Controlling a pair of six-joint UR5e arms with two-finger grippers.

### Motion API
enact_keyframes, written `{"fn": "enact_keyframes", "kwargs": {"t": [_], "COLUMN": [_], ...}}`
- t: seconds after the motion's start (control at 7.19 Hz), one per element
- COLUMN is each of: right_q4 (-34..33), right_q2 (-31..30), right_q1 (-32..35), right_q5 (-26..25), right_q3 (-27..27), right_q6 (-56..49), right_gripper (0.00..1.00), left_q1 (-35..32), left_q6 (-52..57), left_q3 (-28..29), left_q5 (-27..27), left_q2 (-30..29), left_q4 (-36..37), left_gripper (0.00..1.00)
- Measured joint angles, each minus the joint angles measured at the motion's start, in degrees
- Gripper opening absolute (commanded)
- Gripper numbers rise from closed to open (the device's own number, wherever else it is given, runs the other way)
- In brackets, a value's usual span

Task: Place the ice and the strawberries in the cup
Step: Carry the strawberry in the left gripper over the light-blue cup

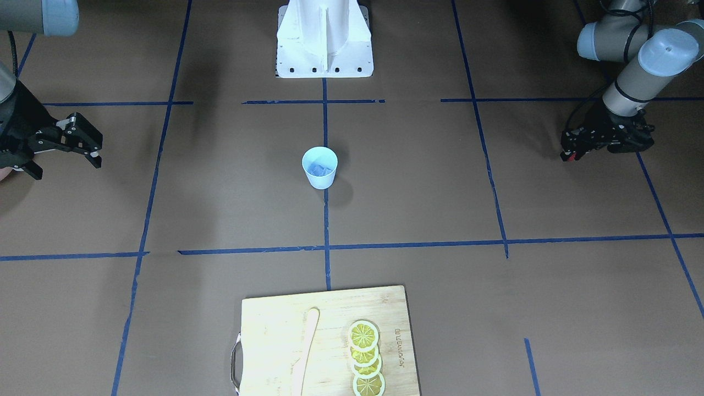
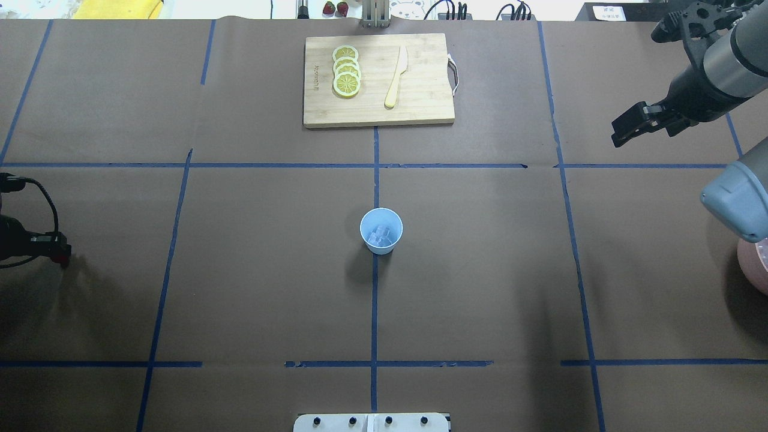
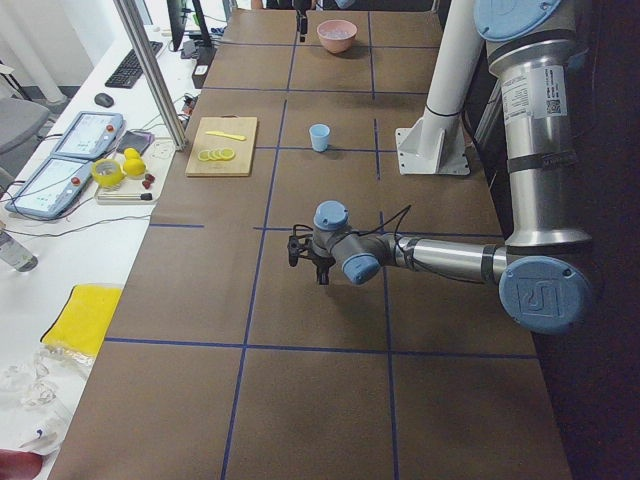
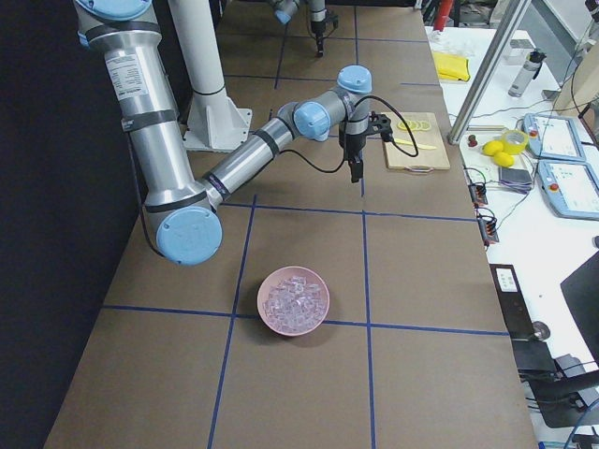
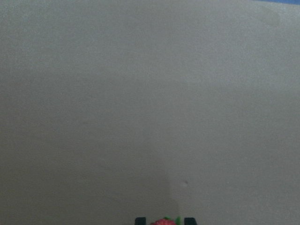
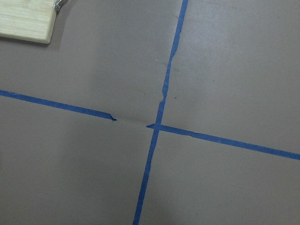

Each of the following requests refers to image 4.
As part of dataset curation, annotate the yellow lemon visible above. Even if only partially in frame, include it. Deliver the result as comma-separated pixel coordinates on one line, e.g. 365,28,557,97
482,140,504,157
492,152,515,168

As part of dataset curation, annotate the upper teach pendant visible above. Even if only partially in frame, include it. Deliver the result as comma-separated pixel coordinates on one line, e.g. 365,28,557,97
521,113,586,162

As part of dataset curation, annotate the yellow cloth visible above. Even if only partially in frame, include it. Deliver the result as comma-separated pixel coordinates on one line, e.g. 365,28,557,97
432,51,471,82

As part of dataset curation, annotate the yellow tape roll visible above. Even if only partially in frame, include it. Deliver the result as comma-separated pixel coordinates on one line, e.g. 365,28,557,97
501,130,529,155

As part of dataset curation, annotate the teach pendant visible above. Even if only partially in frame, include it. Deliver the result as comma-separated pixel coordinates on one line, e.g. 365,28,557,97
521,113,586,162
537,159,598,221

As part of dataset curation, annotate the black monitor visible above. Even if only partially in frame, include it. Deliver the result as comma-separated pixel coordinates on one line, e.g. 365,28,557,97
561,253,599,362

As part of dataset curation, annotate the pink bowl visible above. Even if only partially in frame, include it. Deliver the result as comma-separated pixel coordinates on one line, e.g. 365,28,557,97
256,266,330,337

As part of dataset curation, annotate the white camera pole mount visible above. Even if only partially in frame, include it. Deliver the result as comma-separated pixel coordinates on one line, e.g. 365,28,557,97
168,0,253,152

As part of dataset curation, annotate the lower teach pendant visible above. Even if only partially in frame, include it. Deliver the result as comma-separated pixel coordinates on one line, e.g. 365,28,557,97
537,159,598,221

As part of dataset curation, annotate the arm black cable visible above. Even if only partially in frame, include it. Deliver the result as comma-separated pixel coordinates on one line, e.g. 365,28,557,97
278,94,420,173

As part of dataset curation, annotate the pile of clear ice cubes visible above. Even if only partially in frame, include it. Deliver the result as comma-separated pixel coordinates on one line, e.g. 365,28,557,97
258,276,329,335

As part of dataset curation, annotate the clear plastic bag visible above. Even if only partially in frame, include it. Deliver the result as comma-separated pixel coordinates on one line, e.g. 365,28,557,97
428,31,475,58

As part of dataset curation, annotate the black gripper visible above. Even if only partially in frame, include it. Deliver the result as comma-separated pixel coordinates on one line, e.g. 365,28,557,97
310,21,327,58
339,122,368,182

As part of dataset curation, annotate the red circuit board lower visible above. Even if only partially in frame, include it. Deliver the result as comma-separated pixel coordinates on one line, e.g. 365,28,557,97
477,215,499,247

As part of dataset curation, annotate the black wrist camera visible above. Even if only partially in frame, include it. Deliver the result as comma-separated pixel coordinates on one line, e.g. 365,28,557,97
365,111,394,143
326,11,339,30

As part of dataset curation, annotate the red circuit board upper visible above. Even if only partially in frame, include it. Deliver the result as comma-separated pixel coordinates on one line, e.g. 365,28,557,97
469,182,488,208

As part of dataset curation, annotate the yellow plastic knife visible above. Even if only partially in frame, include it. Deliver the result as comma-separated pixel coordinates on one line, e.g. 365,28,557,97
394,138,437,151

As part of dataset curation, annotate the aluminium frame post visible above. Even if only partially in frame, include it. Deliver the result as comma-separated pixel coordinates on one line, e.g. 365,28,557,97
447,0,532,145

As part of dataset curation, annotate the red circuit board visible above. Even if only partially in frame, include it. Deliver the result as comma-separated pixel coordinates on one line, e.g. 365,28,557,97
477,215,499,247
469,182,488,208

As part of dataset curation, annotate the bamboo cutting board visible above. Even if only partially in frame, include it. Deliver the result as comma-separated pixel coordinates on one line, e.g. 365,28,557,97
384,112,450,173

